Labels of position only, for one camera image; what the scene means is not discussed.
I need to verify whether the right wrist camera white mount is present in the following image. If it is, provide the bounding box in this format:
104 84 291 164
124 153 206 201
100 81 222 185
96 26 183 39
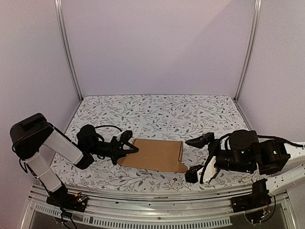
184 156 219 184

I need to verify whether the floral patterned table mat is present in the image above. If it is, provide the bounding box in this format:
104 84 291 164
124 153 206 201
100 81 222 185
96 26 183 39
51 95 261 192

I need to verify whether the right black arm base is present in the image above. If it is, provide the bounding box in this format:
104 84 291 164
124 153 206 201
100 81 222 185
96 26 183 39
230 178 272 213

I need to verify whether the left aluminium corner post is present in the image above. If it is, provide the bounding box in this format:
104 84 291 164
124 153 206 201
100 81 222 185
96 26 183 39
54 0 83 102

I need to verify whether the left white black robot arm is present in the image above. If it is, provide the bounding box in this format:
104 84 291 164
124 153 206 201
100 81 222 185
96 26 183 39
10 113 139 207

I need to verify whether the aluminium front rail frame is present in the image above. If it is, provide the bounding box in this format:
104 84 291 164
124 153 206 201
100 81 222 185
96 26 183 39
20 183 293 229

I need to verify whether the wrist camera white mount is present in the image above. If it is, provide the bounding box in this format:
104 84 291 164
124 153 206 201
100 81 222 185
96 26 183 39
116 130 133 144
184 156 219 184

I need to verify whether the brown cardboard box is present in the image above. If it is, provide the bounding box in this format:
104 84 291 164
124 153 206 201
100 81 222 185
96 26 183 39
117 138 188 173

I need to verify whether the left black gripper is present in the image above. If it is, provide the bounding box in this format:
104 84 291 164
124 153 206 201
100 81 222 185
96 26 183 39
87 136 140 166

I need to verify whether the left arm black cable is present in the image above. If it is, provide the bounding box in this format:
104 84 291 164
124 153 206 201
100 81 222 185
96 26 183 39
94 125 123 160

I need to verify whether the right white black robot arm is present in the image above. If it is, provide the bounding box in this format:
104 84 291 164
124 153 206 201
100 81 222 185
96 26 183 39
184 130 305 196

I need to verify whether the aluminium corner post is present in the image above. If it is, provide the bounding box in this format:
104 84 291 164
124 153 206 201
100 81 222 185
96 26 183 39
234 0 263 103
54 0 83 102

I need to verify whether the right aluminium corner post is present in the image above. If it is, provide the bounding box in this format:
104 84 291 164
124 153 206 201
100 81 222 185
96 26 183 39
234 0 263 103

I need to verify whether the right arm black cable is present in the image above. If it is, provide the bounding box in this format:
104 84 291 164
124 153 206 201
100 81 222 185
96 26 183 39
218 133 305 147

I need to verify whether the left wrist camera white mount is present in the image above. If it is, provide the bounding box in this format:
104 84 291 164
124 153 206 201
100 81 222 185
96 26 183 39
116 130 133 144

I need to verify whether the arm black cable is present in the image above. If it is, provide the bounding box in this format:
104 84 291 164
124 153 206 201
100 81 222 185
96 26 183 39
218 133 305 147
94 125 123 160

